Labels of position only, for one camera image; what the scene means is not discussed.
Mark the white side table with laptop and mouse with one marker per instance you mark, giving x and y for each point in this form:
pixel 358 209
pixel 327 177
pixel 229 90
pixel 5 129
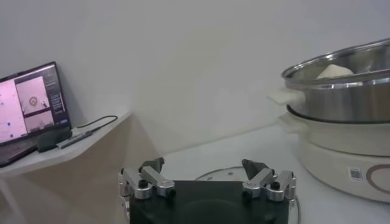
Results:
pixel 91 182

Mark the white steamed baozi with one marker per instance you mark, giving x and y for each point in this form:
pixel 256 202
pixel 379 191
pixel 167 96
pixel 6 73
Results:
pixel 333 71

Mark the perforated steel steamer basket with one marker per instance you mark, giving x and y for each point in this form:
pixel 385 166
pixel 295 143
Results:
pixel 335 103

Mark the black computer mouse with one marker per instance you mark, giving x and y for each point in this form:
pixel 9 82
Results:
pixel 51 140

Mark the round glass pot lid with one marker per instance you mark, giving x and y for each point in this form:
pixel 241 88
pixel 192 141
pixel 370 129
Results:
pixel 225 175

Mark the open black laptop pink screen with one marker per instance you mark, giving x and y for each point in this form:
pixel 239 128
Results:
pixel 33 100

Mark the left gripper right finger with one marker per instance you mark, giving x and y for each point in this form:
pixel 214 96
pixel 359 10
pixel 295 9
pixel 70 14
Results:
pixel 259 179

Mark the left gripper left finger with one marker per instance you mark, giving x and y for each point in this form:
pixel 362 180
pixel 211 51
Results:
pixel 155 178

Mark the cream electric cooker base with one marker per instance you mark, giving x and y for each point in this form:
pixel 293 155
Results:
pixel 329 170

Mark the grey usb hub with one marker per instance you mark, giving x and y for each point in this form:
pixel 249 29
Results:
pixel 73 140

